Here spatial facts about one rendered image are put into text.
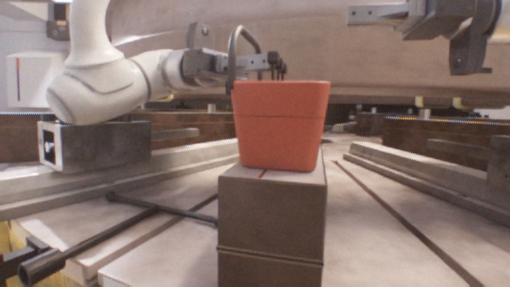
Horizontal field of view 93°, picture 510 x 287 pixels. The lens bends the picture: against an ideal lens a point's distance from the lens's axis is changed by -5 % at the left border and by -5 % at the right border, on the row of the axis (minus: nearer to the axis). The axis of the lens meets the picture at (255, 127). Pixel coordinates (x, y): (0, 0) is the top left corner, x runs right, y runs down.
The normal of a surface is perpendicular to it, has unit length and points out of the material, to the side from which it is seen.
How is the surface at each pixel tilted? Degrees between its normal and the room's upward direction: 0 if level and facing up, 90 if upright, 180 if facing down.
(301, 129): 97
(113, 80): 95
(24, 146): 90
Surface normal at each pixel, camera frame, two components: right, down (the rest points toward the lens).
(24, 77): 0.13, 0.09
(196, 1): -0.46, 0.07
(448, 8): -0.23, 0.08
